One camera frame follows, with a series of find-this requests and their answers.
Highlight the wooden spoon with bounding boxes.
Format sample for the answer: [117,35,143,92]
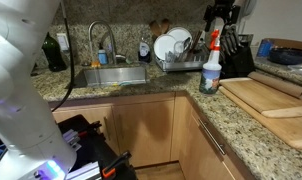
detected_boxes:
[149,21,162,37]
[161,19,170,34]

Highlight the silver kitchen faucet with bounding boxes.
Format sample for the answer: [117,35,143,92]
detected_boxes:
[88,20,117,64]

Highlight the dark blue bowl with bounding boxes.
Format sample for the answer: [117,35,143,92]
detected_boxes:
[268,47,302,65]

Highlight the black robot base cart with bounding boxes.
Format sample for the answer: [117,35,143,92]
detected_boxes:
[56,114,137,180]

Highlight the dark green glass bottle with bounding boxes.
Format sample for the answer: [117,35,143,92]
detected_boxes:
[42,34,67,72]

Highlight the silver drawer handle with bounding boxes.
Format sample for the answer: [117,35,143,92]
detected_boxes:
[198,119,226,155]

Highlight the dish soap bottle dark liquid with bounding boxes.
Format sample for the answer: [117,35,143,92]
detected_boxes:
[138,39,151,63]

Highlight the black knife block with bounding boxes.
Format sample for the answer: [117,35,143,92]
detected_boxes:
[220,47,255,79]

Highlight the grey dish drying rack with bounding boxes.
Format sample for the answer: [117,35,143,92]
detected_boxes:
[155,55,208,72]

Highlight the white wall outlet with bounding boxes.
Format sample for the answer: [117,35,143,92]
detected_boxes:
[57,33,69,51]

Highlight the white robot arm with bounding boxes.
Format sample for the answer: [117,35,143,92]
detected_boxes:
[0,0,77,180]

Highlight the blue soap pump bottle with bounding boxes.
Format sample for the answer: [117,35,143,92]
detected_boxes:
[98,44,108,65]

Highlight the stainless steel sink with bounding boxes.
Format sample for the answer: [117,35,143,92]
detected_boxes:
[73,66,149,88]

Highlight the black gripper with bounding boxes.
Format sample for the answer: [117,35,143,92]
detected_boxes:
[204,0,241,32]

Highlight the lower wooden cutting board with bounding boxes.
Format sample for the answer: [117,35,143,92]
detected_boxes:
[219,87,302,150]

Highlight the upper wooden cutting board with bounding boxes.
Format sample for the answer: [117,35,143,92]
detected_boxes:
[220,78,302,118]

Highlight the orange sponge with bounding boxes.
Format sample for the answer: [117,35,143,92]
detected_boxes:
[91,61,101,68]

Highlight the white spray bottle orange trigger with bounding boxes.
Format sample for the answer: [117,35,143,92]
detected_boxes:
[199,29,222,94]

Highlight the orange black clamp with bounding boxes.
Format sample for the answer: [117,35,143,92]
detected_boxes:
[102,151,132,180]

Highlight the wooden cutting board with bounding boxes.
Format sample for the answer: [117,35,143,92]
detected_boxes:
[219,87,302,150]
[220,78,302,118]

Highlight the large white plate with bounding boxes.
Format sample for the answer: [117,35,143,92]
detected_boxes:
[154,34,176,60]

